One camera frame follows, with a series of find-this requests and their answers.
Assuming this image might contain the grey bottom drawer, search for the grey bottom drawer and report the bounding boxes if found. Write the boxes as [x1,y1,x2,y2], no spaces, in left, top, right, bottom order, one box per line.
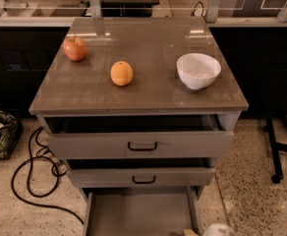
[83,187,202,236]

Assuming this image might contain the grey drawer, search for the grey drawer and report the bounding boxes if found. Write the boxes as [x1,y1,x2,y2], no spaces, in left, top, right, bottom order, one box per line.
[44,114,235,160]
[83,187,202,236]
[68,158,215,188]

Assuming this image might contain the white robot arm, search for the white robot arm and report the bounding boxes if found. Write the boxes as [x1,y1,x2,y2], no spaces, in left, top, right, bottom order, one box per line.
[184,223,236,236]

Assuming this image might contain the grey middle drawer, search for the grey middle drawer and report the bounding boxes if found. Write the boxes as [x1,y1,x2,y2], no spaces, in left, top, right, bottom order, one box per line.
[68,158,215,188]

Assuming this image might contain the grey drawer cabinet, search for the grey drawer cabinet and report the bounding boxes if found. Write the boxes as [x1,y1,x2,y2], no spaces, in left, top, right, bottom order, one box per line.
[29,16,250,202]

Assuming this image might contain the grey top drawer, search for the grey top drawer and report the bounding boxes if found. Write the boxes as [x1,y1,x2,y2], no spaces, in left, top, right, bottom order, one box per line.
[44,114,235,160]

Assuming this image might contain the black stand leg with caster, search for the black stand leg with caster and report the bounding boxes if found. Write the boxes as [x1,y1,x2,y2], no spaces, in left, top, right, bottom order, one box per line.
[262,118,287,184]

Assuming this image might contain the white ceramic bowl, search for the white ceramic bowl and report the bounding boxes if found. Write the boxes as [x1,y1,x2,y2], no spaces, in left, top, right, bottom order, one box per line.
[177,53,221,89]

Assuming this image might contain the orange fruit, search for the orange fruit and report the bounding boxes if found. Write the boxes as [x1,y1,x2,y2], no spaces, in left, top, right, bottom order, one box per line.
[110,61,133,87]

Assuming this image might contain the green patterned basket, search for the green patterned basket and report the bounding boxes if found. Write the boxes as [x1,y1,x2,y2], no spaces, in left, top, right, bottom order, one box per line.
[0,110,23,159]

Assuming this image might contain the red apple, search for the red apple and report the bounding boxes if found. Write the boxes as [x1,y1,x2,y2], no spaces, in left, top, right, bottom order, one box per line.
[63,36,87,61]

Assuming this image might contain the black floor cable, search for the black floor cable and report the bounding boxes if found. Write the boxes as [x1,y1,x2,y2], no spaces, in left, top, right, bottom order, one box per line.
[10,126,85,225]

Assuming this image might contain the black cable behind cabinet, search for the black cable behind cabinet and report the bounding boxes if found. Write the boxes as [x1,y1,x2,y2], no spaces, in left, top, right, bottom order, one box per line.
[190,1,207,18]

